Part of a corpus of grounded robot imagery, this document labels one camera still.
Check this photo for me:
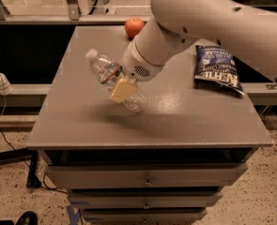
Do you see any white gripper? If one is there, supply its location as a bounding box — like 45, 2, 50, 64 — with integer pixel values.
110, 40, 162, 103

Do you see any clear plastic water bottle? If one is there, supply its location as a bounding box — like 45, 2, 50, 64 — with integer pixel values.
85, 49, 146, 113

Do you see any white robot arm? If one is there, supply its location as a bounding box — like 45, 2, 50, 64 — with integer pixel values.
111, 0, 277, 103

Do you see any red apple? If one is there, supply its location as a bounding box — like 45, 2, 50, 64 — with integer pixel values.
125, 17, 145, 38

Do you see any grey drawer cabinet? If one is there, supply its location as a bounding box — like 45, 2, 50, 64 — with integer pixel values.
24, 24, 274, 225

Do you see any blue kettle chips bag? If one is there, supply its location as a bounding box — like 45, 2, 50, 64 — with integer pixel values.
194, 45, 244, 95

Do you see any top grey drawer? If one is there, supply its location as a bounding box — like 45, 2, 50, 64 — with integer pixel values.
46, 163, 247, 189

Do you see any grey drawer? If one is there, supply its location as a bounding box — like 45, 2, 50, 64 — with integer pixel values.
69, 190, 222, 209
46, 163, 247, 189
81, 208, 207, 223

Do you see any middle grey drawer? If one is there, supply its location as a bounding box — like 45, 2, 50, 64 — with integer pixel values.
69, 190, 222, 209

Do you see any bottom grey drawer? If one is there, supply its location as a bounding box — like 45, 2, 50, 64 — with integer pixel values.
81, 208, 207, 223

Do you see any black floor stand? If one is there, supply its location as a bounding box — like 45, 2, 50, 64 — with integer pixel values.
0, 148, 42, 189

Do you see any black shoe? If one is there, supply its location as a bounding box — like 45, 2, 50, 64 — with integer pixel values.
15, 211, 38, 225

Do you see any metal window rail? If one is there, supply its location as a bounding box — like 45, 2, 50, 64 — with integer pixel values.
0, 0, 151, 24

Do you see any black cable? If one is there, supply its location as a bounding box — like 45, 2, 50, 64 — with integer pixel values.
0, 114, 67, 195

